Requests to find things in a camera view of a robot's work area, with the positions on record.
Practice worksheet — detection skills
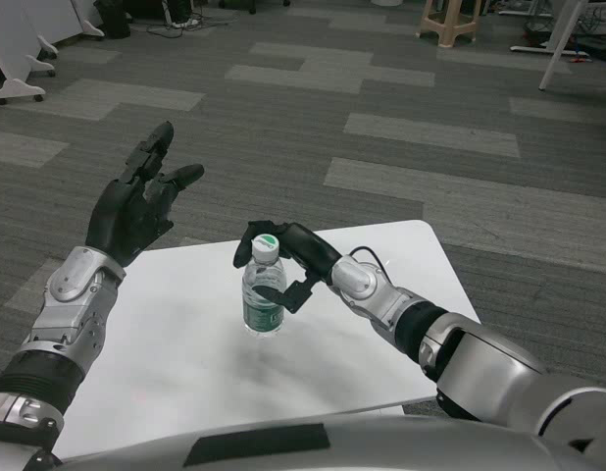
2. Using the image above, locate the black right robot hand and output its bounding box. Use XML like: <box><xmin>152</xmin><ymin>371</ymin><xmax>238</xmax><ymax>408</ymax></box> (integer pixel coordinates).
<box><xmin>232</xmin><ymin>219</ymin><xmax>343</xmax><ymax>315</ymax></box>

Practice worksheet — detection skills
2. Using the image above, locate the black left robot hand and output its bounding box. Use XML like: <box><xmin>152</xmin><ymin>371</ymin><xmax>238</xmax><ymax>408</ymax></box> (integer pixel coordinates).
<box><xmin>84</xmin><ymin>121</ymin><xmax>206</xmax><ymax>269</ymax></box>

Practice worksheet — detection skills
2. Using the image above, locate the clear water bottle green label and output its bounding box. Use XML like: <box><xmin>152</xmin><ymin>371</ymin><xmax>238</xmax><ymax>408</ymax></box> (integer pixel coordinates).
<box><xmin>240</xmin><ymin>234</ymin><xmax>288</xmax><ymax>338</ymax></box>

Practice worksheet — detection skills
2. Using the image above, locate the white partition caster foot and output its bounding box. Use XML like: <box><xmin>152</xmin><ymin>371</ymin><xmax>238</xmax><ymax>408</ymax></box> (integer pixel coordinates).
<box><xmin>36</xmin><ymin>32</ymin><xmax>60</xmax><ymax>61</ymax></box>
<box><xmin>24</xmin><ymin>52</ymin><xmax>57</xmax><ymax>78</ymax></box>
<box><xmin>80</xmin><ymin>0</ymin><xmax>106</xmax><ymax>40</ymax></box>
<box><xmin>0</xmin><ymin>78</ymin><xmax>47</xmax><ymax>106</ymax></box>

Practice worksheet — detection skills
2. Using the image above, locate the black bag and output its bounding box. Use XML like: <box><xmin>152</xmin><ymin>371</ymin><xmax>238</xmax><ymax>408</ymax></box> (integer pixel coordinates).
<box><xmin>92</xmin><ymin>0</ymin><xmax>133</xmax><ymax>40</ymax></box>

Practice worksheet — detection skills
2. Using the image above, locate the silver robot chest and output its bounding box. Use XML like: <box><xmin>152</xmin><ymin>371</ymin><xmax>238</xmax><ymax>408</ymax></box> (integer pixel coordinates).
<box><xmin>52</xmin><ymin>414</ymin><xmax>606</xmax><ymax>471</ymax></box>

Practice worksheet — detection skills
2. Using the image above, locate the beige plastic stool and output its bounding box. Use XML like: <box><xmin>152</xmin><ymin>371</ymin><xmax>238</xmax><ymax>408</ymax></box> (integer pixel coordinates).
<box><xmin>415</xmin><ymin>0</ymin><xmax>483</xmax><ymax>49</ymax></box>

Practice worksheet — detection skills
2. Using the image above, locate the black box with green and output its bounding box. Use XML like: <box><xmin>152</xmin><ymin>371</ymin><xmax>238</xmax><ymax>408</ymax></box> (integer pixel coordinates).
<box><xmin>575</xmin><ymin>37</ymin><xmax>606</xmax><ymax>63</ymax></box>

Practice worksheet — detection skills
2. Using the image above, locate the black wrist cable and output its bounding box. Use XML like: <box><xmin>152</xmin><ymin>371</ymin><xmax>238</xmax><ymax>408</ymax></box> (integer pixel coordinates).
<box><xmin>349</xmin><ymin>245</ymin><xmax>395</xmax><ymax>284</ymax></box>

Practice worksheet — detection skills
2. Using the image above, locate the black floor cable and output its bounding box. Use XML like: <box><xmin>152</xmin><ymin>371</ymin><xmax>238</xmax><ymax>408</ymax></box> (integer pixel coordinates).
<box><xmin>145</xmin><ymin>21</ymin><xmax>187</xmax><ymax>36</ymax></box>

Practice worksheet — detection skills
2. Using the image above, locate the white desk leg frame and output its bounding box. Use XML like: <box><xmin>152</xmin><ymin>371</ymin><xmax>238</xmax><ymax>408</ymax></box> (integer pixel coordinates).
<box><xmin>509</xmin><ymin>0</ymin><xmax>592</xmax><ymax>92</ymax></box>

